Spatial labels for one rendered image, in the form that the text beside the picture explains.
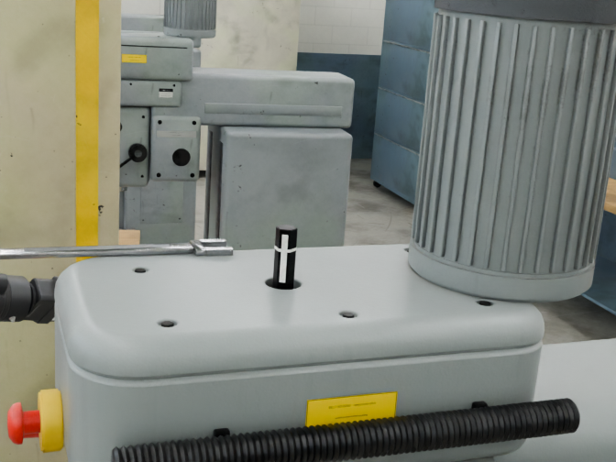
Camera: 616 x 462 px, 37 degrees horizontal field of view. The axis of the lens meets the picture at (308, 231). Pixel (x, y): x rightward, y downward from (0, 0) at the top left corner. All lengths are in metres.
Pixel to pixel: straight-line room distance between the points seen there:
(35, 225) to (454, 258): 1.86
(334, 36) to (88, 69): 8.10
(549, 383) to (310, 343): 0.37
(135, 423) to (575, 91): 0.51
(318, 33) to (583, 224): 9.61
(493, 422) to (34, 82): 1.91
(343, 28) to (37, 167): 8.19
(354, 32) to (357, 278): 9.73
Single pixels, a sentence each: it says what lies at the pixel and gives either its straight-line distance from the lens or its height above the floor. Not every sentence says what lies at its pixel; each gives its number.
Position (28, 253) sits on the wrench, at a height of 1.90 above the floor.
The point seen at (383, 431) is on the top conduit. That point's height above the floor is 1.80.
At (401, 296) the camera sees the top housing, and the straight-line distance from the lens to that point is 0.94.
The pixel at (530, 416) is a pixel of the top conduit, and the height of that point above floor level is 1.80.
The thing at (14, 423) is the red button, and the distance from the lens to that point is 0.94.
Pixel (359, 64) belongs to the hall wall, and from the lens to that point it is 10.73.
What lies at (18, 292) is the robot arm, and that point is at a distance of 1.81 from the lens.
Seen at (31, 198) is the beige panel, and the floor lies 1.53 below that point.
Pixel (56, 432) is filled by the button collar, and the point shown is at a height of 1.76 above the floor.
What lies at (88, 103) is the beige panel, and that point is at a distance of 2.61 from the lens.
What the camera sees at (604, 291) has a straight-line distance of 6.45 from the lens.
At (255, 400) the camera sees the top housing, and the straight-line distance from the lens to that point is 0.84.
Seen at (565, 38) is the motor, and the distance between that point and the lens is 0.92.
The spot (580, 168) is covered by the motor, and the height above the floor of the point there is 2.03.
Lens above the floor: 2.21
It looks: 16 degrees down
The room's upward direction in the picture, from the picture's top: 4 degrees clockwise
